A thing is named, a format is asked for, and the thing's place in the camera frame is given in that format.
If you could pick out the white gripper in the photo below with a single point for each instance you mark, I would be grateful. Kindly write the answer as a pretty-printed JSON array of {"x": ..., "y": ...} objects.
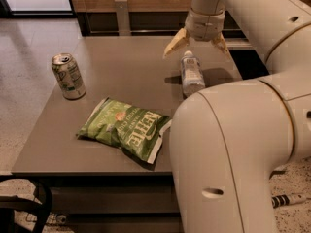
[{"x": 204, "y": 25}]

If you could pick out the clear plastic water bottle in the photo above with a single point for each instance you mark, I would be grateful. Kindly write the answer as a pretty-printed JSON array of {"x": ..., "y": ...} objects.
[{"x": 192, "y": 77}]

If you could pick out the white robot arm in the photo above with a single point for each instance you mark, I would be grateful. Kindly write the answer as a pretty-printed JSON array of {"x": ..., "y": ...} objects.
[{"x": 226, "y": 140}]

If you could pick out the green kettle chips bag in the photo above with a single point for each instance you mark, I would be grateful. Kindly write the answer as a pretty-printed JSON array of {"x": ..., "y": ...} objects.
[{"x": 127, "y": 127}]

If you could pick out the green white soda can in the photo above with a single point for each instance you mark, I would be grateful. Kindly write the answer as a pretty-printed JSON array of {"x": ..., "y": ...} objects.
[{"x": 68, "y": 76}]

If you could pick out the grey table drawer unit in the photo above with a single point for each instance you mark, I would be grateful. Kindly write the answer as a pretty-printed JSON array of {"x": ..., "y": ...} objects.
[{"x": 101, "y": 189}]

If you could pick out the black chair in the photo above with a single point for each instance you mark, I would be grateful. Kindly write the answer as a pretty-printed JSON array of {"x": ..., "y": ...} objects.
[{"x": 10, "y": 204}]

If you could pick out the left metal bracket post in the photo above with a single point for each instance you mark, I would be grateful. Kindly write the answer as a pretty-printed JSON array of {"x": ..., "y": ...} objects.
[{"x": 123, "y": 20}]

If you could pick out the wooden wall counter panel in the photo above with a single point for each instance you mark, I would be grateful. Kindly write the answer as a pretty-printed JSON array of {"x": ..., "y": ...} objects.
[{"x": 129, "y": 8}]

